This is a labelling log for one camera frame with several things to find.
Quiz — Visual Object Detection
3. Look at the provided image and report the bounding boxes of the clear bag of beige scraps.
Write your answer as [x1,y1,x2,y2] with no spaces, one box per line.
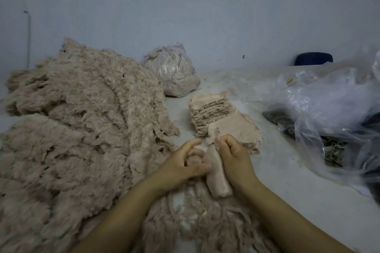
[141,43,201,98]

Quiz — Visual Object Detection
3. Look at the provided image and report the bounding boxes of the person's right hand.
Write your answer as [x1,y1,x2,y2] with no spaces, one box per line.
[214,134,262,196]

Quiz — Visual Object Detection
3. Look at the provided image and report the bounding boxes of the person's left forearm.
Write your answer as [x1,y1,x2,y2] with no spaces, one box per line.
[71,181,167,253]

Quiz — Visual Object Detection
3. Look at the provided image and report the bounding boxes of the blue chair back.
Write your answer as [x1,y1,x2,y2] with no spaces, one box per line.
[294,52,334,67]

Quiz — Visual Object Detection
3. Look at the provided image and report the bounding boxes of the large pile beige fabric scraps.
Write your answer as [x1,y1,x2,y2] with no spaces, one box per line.
[0,38,181,253]

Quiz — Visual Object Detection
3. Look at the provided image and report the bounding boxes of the large clear plastic bag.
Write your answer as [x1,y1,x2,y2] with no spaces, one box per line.
[264,45,380,203]

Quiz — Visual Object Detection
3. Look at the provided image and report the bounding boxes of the beige fabric piece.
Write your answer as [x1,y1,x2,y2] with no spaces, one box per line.
[185,143,235,199]

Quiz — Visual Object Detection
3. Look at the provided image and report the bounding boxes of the person's left hand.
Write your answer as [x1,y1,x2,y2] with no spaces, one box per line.
[145,138,213,198]

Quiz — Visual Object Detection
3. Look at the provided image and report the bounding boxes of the stack of sorted beige pieces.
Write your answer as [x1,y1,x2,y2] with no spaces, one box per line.
[188,90,232,138]

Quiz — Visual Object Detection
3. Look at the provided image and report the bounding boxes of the beige scrap strips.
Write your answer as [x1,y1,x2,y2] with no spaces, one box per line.
[139,185,283,253]

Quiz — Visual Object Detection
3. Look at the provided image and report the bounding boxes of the person's right forearm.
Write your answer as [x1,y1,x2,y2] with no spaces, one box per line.
[240,180,357,253]

